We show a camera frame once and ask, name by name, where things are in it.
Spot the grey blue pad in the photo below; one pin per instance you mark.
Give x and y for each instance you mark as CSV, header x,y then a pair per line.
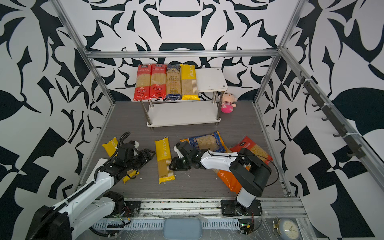
x,y
182,229

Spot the red macaroni bag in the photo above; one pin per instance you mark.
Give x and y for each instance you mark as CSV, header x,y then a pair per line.
x,y
247,143

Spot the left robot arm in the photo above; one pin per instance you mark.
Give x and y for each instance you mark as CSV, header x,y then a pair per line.
x,y
77,213

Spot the pink plush pig toy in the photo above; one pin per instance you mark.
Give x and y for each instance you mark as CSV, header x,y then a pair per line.
x,y
228,103

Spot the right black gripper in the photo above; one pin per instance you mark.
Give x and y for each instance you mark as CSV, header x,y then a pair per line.
x,y
177,164

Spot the yellow spaghetti bag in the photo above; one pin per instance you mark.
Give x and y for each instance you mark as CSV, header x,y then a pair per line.
x,y
189,83
112,147
164,159

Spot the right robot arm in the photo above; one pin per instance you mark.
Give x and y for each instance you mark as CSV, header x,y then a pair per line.
x,y
248,169

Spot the orange pasta bag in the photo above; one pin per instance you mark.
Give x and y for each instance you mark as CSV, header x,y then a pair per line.
x,y
229,180

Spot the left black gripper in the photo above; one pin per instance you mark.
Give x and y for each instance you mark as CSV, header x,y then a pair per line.
x,y
145,157

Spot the blue orange orecchiette bag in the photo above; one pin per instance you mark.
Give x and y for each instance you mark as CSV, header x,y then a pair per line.
x,y
213,142

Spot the wall hook rail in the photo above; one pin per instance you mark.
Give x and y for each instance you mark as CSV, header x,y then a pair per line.
x,y
333,116

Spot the red spaghetti bag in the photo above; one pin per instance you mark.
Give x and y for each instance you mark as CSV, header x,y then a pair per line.
x,y
142,88
158,81

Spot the analog clock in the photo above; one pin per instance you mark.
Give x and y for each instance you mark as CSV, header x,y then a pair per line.
x,y
286,229

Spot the blue gold spaghetti bag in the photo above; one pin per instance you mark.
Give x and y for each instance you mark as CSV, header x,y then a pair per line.
x,y
173,83

